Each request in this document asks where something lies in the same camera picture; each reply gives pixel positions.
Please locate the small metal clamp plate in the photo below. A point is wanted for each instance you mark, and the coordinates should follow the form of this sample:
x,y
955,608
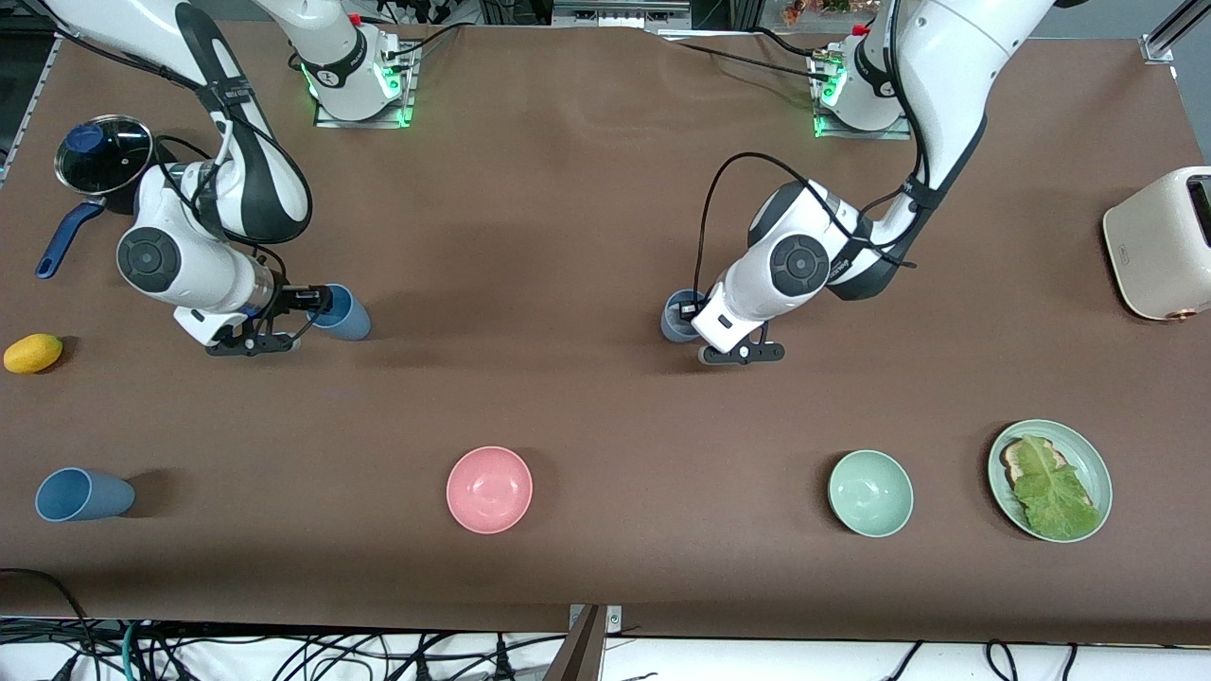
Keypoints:
x,y
615,619

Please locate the blue plastic cup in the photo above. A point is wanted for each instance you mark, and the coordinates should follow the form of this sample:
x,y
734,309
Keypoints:
x,y
350,320
85,495
674,329

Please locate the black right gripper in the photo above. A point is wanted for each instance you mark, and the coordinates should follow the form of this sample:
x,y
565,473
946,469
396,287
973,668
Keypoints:
x,y
287,300

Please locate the colourful background items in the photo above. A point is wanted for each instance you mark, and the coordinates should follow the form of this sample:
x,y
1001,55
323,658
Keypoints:
x,y
804,11

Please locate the glass lid with blue knob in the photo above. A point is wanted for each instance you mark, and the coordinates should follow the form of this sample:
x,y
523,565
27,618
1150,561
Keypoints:
x,y
114,156

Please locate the green lettuce leaf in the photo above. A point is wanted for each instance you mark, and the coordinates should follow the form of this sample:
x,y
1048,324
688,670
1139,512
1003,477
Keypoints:
x,y
1050,492

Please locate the aluminium frame rail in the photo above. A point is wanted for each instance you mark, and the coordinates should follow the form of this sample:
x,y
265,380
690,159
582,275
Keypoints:
x,y
31,102

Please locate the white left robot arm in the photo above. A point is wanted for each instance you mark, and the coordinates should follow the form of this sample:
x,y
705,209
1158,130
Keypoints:
x,y
946,57

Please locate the yellow lemon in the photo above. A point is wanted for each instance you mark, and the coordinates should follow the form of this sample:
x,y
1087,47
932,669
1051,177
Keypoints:
x,y
33,354

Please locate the mint green plate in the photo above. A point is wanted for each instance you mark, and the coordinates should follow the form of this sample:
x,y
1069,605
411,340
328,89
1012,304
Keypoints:
x,y
1088,454

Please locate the brown table cover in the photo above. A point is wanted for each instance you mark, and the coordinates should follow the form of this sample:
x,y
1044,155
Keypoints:
x,y
568,236

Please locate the grey metal equipment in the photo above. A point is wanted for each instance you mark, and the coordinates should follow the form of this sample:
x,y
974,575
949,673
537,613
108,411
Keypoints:
x,y
615,14

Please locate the pink bowl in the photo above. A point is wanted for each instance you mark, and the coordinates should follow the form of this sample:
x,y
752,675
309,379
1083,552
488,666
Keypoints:
x,y
489,490

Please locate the bread slice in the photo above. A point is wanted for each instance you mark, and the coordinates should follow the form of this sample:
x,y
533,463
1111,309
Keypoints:
x,y
1014,463

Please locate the dark metal stand bar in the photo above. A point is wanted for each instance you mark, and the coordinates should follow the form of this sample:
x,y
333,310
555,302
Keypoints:
x,y
579,653

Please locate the cream toaster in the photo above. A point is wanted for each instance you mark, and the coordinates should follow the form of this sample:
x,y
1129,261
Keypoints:
x,y
1154,246

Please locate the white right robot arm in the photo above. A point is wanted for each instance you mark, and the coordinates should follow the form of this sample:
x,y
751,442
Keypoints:
x,y
189,270

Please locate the mint green bowl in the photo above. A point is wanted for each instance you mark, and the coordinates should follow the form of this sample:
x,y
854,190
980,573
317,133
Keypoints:
x,y
870,494

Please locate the aluminium profile post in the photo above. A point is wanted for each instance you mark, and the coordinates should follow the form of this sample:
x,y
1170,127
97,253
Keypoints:
x,y
1168,38

